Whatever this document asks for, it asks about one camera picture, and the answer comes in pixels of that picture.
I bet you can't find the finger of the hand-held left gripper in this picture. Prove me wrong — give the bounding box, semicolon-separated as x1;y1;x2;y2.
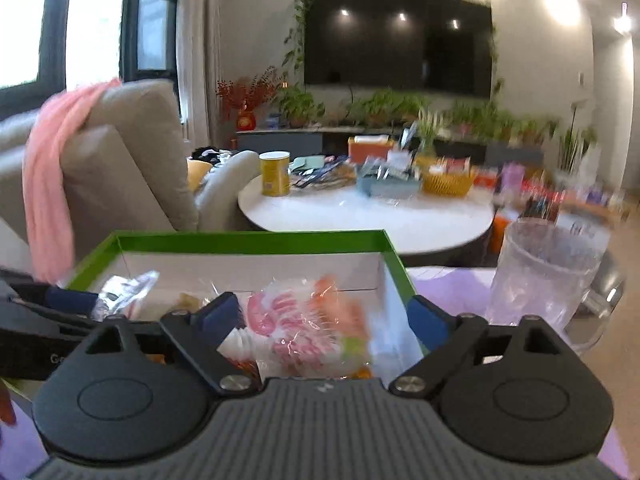
0;298;109;337
0;269;99;319

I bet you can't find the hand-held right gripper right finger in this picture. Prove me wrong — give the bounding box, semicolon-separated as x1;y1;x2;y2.
389;294;563;398

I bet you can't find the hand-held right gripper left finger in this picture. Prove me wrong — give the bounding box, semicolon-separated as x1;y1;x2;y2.
80;291;263;397

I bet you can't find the crinkled clear snack packet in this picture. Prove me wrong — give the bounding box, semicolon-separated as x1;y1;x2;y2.
92;270;161;322

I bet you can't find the green cardboard box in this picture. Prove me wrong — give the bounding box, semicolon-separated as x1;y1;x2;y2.
10;229;432;397

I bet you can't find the pink white striped snack packet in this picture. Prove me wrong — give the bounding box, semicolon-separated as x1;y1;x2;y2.
217;274;373;380

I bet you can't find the purple printed tablecloth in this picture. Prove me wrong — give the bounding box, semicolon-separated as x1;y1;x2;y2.
0;266;640;480

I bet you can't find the small orange snack packet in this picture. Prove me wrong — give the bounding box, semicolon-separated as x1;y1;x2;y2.
0;379;17;427

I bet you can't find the pink cloth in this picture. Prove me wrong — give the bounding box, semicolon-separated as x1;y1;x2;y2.
22;78;124;284

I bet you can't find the clear plastic cup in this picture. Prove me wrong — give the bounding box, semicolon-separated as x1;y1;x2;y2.
487;218;627;357

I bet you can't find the round white coffee table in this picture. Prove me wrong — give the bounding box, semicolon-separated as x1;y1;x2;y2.
237;179;497;267

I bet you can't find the white chair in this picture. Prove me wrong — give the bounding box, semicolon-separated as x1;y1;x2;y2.
192;150;262;234

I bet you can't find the blue tray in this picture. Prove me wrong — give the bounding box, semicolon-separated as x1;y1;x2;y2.
355;164;424;199

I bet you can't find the orange woven basket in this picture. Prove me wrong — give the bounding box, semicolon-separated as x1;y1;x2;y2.
422;159;477;198

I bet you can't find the yellow cushion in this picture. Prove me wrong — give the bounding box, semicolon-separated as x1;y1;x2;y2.
187;158;214;194

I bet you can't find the beige recliner armchair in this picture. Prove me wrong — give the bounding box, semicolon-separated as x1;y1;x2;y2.
0;78;202;272

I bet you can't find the yellow canister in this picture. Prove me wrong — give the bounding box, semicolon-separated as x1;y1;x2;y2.
258;151;292;198

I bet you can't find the pink box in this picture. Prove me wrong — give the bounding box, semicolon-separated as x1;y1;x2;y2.
499;162;527;194

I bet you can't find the pile of colourful packets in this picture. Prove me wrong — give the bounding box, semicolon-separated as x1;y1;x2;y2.
292;155;359;191

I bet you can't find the orange tissue box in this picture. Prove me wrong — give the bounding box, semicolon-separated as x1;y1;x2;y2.
348;134;391;165

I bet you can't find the dark television cabinet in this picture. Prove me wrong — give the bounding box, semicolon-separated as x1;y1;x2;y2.
234;127;547;167

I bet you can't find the grass plant in vase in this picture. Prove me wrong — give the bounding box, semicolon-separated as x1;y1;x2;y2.
414;109;447;159

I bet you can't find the row of leafy potted plants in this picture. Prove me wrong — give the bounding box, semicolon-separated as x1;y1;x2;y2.
444;100;557;147

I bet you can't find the row of green potted plants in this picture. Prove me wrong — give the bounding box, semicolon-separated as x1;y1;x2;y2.
344;89;427;129

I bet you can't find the small green potted plant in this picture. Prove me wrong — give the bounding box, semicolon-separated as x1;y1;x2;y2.
272;85;327;129

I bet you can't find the red flower plant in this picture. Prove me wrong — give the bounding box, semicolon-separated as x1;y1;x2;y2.
215;67;289;134

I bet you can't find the tall broad-leaf potted plant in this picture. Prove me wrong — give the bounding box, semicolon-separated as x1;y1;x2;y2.
557;100;599;172

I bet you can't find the grey curtain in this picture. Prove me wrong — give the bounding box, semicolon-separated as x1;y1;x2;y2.
175;0;222;147

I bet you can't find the hanging vine plant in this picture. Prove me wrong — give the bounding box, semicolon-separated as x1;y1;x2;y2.
282;0;324;72
487;24;504;97

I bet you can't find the black framed window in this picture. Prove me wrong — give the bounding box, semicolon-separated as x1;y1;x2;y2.
0;0;177;92

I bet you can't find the wall television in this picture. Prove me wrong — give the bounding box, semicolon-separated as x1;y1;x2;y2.
303;0;494;100

